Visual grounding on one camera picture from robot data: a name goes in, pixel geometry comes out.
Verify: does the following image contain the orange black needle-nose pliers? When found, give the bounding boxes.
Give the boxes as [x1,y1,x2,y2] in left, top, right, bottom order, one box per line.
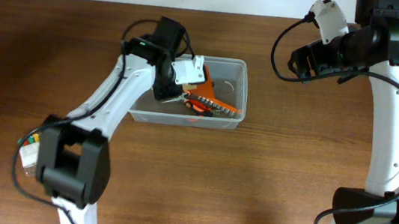
[162,91,191,103]

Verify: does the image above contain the orange scraper wooden handle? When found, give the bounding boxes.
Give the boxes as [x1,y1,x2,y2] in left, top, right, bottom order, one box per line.
[179,61,245,114]

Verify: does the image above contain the small red cutting pliers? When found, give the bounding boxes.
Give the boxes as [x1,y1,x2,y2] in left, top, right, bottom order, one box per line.
[184,100,219,117]

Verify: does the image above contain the clear plastic container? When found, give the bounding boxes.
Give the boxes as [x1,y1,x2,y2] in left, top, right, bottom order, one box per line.
[130,56,248,130]

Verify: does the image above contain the socket bit rail orange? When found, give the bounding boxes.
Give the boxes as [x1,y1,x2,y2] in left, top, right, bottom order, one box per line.
[189,94,237,118]

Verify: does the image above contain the clear box coloured connectors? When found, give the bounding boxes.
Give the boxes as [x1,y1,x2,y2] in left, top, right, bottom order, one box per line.
[15,133,41,177]

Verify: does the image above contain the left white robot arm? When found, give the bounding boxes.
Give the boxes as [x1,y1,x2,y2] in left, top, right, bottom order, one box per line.
[35,16,206,224]

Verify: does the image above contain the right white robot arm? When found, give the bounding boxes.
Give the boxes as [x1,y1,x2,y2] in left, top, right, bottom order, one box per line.
[288,0,399,224]

